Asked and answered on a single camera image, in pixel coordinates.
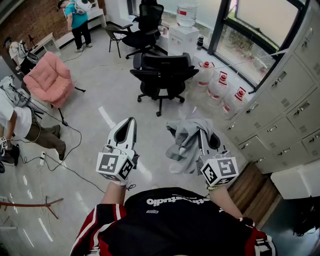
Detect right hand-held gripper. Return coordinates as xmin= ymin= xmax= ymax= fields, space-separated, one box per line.
xmin=196 ymin=128 xmax=240 ymax=187

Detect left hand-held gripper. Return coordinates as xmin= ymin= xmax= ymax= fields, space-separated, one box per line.
xmin=96 ymin=116 xmax=140 ymax=182

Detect grey clothes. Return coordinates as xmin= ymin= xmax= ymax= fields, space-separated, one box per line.
xmin=165 ymin=117 xmax=215 ymax=175

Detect black padded office chair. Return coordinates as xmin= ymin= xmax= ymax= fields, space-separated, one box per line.
xmin=129 ymin=52 xmax=200 ymax=118

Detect person's left forearm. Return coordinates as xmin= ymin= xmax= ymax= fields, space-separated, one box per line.
xmin=100 ymin=181 xmax=126 ymax=206

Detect person's right forearm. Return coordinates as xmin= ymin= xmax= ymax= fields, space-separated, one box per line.
xmin=208 ymin=186 xmax=243 ymax=219

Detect small dark chair patterned cushion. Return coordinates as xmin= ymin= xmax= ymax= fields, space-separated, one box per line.
xmin=103 ymin=23 xmax=134 ymax=59

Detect black mesh office chair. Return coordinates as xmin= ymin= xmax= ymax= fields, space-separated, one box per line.
xmin=121 ymin=0 xmax=168 ymax=60

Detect brown wooden bench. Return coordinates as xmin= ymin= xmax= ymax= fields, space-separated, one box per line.
xmin=227 ymin=161 xmax=283 ymax=230

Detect person's black red jersey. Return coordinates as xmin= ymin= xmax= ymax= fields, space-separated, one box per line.
xmin=69 ymin=186 xmax=278 ymax=256

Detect grey metal locker cabinet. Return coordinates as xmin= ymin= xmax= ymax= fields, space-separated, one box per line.
xmin=224 ymin=0 xmax=320 ymax=175

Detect white storage box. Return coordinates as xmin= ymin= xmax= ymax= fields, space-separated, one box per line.
xmin=270 ymin=159 xmax=320 ymax=200

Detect pink padded armchair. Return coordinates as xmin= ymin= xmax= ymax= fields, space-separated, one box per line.
xmin=22 ymin=51 xmax=87 ymax=126

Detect white water dispenser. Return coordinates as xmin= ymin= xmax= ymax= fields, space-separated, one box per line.
xmin=167 ymin=24 xmax=200 ymax=58

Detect white side desk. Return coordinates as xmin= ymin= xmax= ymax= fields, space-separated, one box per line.
xmin=31 ymin=32 xmax=62 ymax=58

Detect white desk with drawers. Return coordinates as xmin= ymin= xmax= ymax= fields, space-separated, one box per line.
xmin=86 ymin=7 xmax=108 ymax=30

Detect red-brown metal stand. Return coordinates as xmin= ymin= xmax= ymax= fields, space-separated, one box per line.
xmin=0 ymin=196 xmax=65 ymax=220

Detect black bag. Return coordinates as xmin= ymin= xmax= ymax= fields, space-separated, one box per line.
xmin=291 ymin=199 xmax=320 ymax=237

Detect black desk lamp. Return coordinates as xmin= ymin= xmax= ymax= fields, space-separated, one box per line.
xmin=27 ymin=34 xmax=39 ymax=50

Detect large water bottle red label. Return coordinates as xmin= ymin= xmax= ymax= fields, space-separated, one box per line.
xmin=176 ymin=2 xmax=199 ymax=28

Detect white round backpack device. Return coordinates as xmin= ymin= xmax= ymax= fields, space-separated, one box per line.
xmin=74 ymin=0 xmax=93 ymax=15

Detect black floor cable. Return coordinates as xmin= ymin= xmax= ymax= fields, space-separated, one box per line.
xmin=14 ymin=99 xmax=106 ymax=195

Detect black window frame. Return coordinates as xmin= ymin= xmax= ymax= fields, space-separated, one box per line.
xmin=207 ymin=0 xmax=312 ymax=95

